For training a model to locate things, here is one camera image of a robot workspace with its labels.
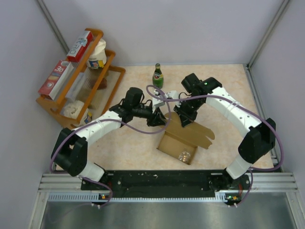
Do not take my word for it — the clear plastic wrapper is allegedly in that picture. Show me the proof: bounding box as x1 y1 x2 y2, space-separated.
178 151 191 164

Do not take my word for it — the orange wooden rack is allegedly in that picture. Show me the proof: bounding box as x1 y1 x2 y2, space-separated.
36 28 126 129

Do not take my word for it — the grey cable duct rail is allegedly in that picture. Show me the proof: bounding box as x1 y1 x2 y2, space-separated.
38 173 297 203

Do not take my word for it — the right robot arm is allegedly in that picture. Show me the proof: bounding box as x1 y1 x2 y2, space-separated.
174 73 276 189

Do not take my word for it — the red white box upper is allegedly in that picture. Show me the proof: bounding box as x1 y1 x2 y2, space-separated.
67 30 93 62

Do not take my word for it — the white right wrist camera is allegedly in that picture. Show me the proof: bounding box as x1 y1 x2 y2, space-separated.
166 90 179 100

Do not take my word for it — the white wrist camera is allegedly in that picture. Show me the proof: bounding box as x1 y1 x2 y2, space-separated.
166 90 179 100
152 89 165 108

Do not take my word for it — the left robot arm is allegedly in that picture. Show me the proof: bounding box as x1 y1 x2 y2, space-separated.
51 87 166 189

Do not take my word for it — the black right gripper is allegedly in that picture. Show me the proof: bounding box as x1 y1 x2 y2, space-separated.
173 96 203 127

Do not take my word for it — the red white box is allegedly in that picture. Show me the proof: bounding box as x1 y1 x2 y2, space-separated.
38 60 74 100
67 30 93 62

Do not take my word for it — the brown cardboard box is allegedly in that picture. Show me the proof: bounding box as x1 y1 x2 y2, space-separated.
157 112 215 165

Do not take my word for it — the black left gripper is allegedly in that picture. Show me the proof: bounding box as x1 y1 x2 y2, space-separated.
132 104 167 127

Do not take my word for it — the red white box lower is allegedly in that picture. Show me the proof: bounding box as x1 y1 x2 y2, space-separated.
38 60 74 100

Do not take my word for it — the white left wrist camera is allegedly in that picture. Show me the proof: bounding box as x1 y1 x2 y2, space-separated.
152 89 165 108

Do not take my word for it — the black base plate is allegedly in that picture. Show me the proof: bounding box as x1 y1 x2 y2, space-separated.
81 169 239 198

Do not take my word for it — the green glass bottle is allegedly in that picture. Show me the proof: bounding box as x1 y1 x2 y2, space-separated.
152 63 164 89

